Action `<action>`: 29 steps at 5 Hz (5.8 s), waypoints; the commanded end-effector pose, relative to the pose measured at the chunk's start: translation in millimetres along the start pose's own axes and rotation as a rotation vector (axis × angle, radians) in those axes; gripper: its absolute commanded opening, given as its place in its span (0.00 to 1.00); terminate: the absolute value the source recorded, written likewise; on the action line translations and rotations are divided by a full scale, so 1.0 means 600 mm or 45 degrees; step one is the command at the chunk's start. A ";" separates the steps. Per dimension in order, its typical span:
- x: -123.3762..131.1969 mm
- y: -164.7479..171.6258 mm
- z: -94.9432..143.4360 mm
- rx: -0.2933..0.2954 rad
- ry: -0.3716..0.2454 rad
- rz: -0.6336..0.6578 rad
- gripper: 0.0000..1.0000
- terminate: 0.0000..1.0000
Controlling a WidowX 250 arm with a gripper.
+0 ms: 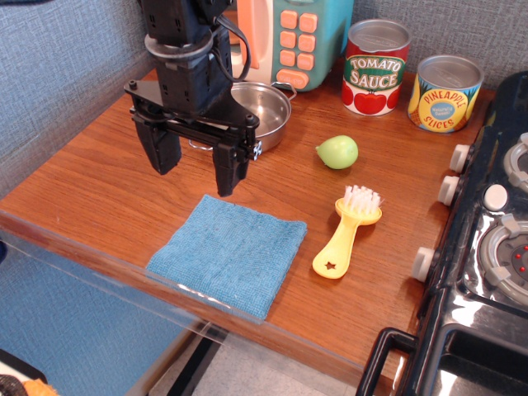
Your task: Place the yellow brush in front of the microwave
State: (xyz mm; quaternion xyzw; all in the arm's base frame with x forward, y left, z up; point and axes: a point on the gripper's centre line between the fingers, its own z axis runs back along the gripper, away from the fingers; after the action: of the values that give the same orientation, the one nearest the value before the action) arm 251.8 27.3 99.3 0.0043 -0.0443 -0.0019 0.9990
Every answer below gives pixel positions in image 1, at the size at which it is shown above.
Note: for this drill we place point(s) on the toy microwave oven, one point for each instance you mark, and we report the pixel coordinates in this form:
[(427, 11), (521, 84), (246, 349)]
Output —
[(295, 42)]

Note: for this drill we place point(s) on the orange object bottom left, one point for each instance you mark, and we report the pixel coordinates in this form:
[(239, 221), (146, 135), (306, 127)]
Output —
[(12, 386)]

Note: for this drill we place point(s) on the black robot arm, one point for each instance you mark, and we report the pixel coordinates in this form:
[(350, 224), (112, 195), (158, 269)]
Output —
[(186, 30)]

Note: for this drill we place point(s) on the pineapple slices can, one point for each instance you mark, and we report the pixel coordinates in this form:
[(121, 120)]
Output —
[(444, 93)]

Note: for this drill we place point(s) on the green toy pear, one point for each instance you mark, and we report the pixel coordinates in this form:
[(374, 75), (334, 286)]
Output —
[(338, 152)]

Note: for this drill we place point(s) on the yellow dish brush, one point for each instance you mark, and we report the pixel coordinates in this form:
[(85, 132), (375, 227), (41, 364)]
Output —
[(360, 206)]

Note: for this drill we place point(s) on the tomato sauce can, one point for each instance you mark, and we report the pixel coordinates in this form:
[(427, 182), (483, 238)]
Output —
[(375, 61)]

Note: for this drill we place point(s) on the small steel pan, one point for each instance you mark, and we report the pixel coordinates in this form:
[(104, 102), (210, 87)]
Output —
[(270, 105)]

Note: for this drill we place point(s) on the blue folded cloth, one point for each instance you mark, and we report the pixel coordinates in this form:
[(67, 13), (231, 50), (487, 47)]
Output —
[(233, 258)]

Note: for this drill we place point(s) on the black toy stove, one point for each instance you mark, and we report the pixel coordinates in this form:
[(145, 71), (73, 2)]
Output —
[(472, 321)]

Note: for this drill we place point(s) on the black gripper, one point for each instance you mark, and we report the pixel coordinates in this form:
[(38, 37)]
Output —
[(192, 99)]

